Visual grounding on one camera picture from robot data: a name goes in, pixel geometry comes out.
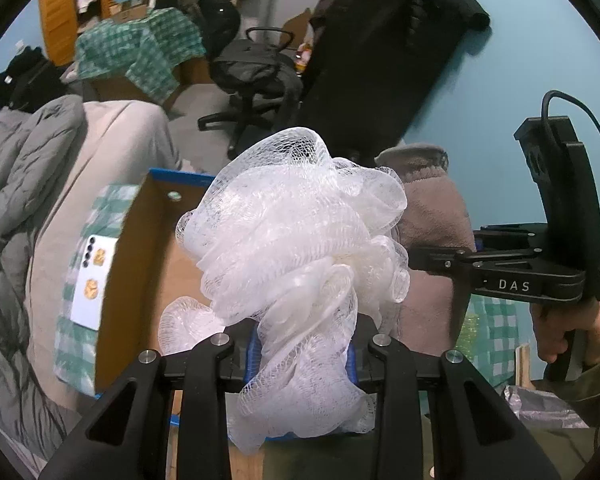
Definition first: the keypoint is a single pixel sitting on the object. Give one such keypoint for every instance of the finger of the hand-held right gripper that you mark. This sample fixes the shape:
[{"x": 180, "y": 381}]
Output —
[
  {"x": 445, "y": 262},
  {"x": 505, "y": 236}
]

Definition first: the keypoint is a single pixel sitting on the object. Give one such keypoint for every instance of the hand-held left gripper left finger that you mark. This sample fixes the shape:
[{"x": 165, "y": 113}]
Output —
[{"x": 200, "y": 375}]

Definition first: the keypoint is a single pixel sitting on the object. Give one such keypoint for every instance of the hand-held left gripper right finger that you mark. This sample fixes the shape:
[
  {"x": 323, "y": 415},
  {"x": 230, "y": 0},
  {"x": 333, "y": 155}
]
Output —
[{"x": 397, "y": 385}]

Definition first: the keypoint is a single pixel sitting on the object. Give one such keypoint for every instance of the grey-brown fleece cloth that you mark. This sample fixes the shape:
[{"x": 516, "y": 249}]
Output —
[{"x": 430, "y": 220}]

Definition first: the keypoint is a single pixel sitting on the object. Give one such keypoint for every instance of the cardboard box with blue rim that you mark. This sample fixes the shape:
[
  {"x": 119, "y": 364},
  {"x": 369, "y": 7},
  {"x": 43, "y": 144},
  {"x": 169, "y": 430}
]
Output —
[{"x": 140, "y": 260}]

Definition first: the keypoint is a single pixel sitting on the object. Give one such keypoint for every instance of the white mesh bath loofah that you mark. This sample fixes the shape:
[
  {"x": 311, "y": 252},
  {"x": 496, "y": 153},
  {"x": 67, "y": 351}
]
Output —
[{"x": 290, "y": 240}]

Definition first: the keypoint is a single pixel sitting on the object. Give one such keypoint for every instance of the green checkered cloth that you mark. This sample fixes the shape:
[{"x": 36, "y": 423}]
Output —
[
  {"x": 77, "y": 355},
  {"x": 145, "y": 45}
]

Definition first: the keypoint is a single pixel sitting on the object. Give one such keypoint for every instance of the wooden slat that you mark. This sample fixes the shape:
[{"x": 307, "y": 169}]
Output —
[{"x": 525, "y": 367}]

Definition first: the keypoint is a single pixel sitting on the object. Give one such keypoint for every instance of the white smartphone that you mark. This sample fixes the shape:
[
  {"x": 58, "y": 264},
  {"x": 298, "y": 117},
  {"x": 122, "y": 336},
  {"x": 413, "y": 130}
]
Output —
[{"x": 94, "y": 285}]

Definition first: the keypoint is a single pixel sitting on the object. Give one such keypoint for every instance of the silver plastic bag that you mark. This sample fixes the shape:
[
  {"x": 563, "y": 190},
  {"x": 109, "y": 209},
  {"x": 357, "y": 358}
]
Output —
[{"x": 545, "y": 407}]

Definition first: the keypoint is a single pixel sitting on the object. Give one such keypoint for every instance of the olive trousers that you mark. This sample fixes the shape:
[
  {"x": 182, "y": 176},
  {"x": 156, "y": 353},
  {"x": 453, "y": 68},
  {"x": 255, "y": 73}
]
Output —
[{"x": 565, "y": 452}]

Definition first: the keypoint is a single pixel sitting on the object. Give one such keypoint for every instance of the black hanging jacket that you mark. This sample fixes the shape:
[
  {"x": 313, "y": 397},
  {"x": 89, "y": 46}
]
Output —
[{"x": 380, "y": 55}]

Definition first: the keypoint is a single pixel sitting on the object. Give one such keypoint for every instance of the black office chair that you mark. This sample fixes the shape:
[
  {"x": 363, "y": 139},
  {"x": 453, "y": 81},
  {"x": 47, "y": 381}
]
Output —
[{"x": 252, "y": 110}]

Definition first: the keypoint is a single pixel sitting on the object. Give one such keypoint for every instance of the grey puffer quilt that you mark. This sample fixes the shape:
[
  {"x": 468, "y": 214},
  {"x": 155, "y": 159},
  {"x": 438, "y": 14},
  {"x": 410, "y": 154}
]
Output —
[{"x": 15, "y": 200}]

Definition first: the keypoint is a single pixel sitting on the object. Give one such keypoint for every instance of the black backpack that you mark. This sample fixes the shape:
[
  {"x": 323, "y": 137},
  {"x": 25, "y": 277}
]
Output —
[{"x": 252, "y": 65}]

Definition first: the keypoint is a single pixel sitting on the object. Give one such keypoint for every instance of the large cardboard box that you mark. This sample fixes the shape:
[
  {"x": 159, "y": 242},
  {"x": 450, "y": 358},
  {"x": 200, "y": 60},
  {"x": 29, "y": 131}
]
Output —
[{"x": 195, "y": 72}]

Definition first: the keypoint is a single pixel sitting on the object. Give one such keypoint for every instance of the black hanging bag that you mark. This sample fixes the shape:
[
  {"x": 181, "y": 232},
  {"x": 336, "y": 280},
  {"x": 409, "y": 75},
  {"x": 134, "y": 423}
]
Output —
[{"x": 210, "y": 15}]

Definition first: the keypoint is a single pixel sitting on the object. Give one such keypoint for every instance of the black cloth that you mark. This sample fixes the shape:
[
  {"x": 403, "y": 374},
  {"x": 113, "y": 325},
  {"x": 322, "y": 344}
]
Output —
[{"x": 25, "y": 77}]

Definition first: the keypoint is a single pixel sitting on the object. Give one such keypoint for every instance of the small cardboard box blue tape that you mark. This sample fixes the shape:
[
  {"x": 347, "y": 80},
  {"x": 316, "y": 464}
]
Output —
[{"x": 127, "y": 5}]

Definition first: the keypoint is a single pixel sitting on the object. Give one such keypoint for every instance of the orange wooden wardrobe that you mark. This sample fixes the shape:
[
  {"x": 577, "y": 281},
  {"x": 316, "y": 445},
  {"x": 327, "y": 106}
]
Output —
[{"x": 57, "y": 15}]

